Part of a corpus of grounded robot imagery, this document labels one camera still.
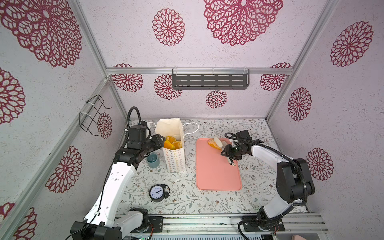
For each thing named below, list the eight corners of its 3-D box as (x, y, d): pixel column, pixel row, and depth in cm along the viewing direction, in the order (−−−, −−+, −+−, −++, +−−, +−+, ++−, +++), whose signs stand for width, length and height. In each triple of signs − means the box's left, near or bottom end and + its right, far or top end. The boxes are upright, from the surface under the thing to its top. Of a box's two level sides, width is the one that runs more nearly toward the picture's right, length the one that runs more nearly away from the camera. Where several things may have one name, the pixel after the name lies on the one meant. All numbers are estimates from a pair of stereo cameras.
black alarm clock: (147, 202, 83) (146, 200, 80) (150, 185, 88) (149, 183, 86) (169, 202, 83) (168, 200, 80) (170, 186, 88) (169, 183, 86)
